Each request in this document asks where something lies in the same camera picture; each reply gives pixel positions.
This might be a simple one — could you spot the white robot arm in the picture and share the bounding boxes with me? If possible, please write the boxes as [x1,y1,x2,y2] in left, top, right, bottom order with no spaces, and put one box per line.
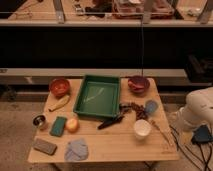
[177,87,213,132]

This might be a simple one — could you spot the purple bowl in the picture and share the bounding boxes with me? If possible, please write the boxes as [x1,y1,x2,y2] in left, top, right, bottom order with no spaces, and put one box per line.
[128,76,150,93]

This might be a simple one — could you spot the red-orange bowl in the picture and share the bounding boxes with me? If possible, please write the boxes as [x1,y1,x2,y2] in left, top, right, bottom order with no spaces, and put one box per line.
[49,78,70,98]

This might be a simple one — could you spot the green plastic tray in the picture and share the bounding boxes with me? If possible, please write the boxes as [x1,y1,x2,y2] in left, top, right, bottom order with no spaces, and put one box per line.
[73,75,121,118]

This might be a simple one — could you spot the black marker tool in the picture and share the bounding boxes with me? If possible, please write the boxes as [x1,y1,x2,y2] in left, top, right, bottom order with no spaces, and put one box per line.
[97,116,124,130]

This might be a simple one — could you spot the banana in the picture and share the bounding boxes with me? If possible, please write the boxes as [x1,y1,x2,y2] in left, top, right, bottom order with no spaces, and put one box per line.
[49,95,70,112]

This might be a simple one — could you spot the blue round lid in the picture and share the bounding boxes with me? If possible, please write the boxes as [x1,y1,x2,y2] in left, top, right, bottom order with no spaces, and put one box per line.
[145,100,158,114]

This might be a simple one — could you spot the apple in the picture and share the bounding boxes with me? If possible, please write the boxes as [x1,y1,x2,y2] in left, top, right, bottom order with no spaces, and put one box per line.
[65,118,79,133]

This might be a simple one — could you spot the white paper cup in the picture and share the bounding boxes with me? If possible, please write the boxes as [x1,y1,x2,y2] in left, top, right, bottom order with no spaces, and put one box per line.
[134,119,151,140]

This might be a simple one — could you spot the wooden folding table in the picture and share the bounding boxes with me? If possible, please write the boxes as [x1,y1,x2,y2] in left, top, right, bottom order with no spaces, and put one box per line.
[28,78,179,163]

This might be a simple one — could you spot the green sponge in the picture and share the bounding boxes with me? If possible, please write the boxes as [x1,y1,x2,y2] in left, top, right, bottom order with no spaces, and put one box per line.
[50,117,67,137]

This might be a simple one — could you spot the blue-grey cloth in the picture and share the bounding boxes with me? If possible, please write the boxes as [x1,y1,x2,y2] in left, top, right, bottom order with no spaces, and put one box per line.
[64,138,89,162]

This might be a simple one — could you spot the small metal cup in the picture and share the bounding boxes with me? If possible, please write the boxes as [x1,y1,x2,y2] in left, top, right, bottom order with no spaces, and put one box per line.
[33,115,48,130]

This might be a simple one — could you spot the grey-brown scrub sponge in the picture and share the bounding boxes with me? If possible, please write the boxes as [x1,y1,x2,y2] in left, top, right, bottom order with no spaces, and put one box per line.
[33,138,57,155]

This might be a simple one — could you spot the black box on floor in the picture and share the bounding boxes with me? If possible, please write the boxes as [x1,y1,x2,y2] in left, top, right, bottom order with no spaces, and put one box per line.
[191,125,213,144]

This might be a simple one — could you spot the dark brown chain cluster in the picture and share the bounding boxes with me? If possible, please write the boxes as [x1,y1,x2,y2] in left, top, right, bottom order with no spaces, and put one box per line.
[119,102,148,120]

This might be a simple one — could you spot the black vertical cable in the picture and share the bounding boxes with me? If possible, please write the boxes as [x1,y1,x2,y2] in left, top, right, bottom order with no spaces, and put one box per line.
[140,19,146,77]

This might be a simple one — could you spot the black floor cables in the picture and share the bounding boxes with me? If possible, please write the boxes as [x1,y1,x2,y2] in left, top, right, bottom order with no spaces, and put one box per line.
[169,126,213,171]

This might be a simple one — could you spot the metal shelf rail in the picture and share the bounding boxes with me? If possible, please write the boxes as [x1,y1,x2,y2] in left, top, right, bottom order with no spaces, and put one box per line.
[0,19,213,28]

